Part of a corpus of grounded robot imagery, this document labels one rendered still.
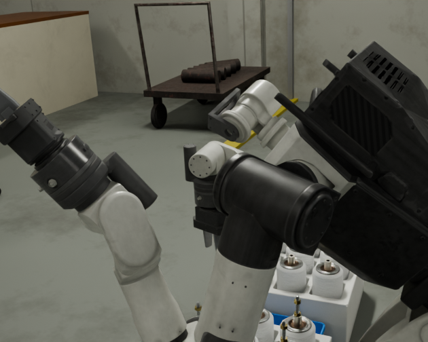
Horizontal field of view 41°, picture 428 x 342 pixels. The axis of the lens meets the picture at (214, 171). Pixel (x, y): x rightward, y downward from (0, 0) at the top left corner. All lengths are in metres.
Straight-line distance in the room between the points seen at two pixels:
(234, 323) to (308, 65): 4.34
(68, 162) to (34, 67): 4.37
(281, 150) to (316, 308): 1.03
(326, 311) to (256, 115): 0.99
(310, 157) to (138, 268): 0.30
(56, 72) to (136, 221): 4.59
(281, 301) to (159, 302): 1.05
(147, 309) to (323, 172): 0.33
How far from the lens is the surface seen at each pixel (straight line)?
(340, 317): 1.86
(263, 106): 1.01
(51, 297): 2.34
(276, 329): 1.71
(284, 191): 0.75
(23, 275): 2.54
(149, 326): 0.87
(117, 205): 0.81
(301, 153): 0.87
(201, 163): 1.42
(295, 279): 1.87
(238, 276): 0.81
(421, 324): 1.02
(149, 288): 0.86
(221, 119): 0.99
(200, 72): 4.42
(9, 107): 0.83
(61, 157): 0.80
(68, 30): 5.53
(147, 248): 0.82
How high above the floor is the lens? 1.17
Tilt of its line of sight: 20 degrees down
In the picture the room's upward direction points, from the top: 3 degrees counter-clockwise
